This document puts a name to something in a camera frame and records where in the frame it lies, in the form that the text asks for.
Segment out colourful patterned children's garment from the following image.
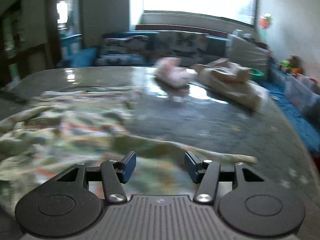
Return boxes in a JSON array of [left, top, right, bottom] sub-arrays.
[[1, 87, 257, 211]]

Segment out grey quilted star table cover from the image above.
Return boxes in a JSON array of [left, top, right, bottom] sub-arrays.
[[1, 67, 319, 239]]

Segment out clear plastic storage box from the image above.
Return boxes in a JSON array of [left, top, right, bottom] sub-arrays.
[[284, 75, 319, 119]]

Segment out cream crumpled cloth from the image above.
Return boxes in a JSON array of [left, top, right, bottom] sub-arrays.
[[191, 58, 268, 112]]

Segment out green plastic bowl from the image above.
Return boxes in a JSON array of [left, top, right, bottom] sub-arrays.
[[249, 68, 265, 83]]

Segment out stuffed toy with green vest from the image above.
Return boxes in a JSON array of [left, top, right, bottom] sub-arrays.
[[278, 55, 304, 76]]

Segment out grey pillow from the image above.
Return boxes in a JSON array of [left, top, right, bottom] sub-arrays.
[[225, 34, 268, 80]]

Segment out pink tissue pack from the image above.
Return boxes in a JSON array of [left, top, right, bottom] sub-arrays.
[[154, 57, 197, 89]]

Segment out left butterfly cushion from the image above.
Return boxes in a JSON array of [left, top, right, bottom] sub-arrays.
[[95, 35, 149, 66]]

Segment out butterfly cushion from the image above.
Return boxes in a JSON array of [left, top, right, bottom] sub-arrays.
[[95, 35, 149, 66], [149, 30, 208, 67]]

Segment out right butterfly cushion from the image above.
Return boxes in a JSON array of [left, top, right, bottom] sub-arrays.
[[149, 30, 208, 67]]

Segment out blue sofa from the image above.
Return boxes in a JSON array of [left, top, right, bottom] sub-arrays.
[[58, 30, 319, 157]]

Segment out colourful pinwheel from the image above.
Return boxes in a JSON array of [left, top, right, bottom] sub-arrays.
[[258, 13, 273, 29]]

